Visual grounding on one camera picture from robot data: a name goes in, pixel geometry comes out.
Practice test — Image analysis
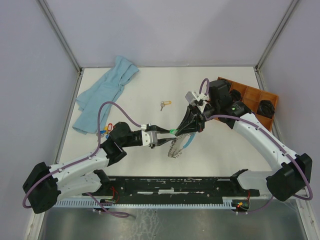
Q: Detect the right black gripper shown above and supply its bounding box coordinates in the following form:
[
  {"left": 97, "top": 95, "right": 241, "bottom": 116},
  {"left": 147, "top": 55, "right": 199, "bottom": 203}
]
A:
[{"left": 174, "top": 101, "right": 219, "bottom": 136}]

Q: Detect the large keyring with blue handle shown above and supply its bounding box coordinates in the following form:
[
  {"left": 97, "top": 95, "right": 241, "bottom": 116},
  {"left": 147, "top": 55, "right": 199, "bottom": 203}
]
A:
[{"left": 167, "top": 132, "right": 196, "bottom": 159}]

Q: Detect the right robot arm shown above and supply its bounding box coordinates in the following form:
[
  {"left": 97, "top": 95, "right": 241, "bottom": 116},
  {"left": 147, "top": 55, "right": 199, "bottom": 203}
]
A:
[{"left": 174, "top": 78, "right": 313, "bottom": 202}]

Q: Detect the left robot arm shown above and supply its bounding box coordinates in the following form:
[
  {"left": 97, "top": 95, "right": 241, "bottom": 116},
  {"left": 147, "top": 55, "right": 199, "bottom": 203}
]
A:
[{"left": 22, "top": 122, "right": 173, "bottom": 214}]

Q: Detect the yellow tagged key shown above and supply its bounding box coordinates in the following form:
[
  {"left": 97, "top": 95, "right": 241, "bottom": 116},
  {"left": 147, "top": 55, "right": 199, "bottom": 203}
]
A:
[{"left": 160, "top": 100, "right": 172, "bottom": 111}]

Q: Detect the orange wooden compartment tray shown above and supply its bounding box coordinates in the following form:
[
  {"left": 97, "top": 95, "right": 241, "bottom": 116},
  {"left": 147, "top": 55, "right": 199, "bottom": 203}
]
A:
[{"left": 217, "top": 76, "right": 279, "bottom": 131}]

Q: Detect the light blue cloth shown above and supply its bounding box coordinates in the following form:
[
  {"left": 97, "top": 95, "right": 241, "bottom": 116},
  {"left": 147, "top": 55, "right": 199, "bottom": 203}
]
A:
[{"left": 72, "top": 56, "right": 139, "bottom": 135}]

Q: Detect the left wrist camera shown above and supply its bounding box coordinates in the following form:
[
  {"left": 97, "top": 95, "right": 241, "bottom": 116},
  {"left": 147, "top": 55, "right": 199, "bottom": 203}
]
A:
[{"left": 141, "top": 130, "right": 158, "bottom": 147}]

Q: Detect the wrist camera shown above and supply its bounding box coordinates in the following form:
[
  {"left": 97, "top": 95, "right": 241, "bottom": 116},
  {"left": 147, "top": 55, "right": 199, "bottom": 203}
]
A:
[
  {"left": 141, "top": 130, "right": 158, "bottom": 147},
  {"left": 185, "top": 91, "right": 209, "bottom": 106}
]

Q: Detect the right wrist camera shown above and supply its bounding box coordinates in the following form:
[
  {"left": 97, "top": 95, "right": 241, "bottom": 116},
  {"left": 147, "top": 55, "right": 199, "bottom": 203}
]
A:
[{"left": 185, "top": 91, "right": 209, "bottom": 106}]

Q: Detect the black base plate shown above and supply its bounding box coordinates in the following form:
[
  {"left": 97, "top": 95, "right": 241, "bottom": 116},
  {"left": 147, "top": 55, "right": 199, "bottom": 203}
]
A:
[{"left": 93, "top": 176, "right": 260, "bottom": 197}]

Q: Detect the colourful cable bundle in tray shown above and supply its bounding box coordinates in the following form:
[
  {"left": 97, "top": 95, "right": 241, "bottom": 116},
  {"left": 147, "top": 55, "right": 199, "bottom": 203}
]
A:
[{"left": 229, "top": 89, "right": 243, "bottom": 102}]

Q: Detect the black cable bundle in tray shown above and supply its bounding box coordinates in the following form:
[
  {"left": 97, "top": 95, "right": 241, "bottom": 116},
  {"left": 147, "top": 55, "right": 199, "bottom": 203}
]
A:
[{"left": 259, "top": 99, "right": 275, "bottom": 118}]

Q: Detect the white slotted cable duct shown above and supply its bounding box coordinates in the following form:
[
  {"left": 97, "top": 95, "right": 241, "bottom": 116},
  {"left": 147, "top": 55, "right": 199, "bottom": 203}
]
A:
[{"left": 54, "top": 197, "right": 235, "bottom": 209}]

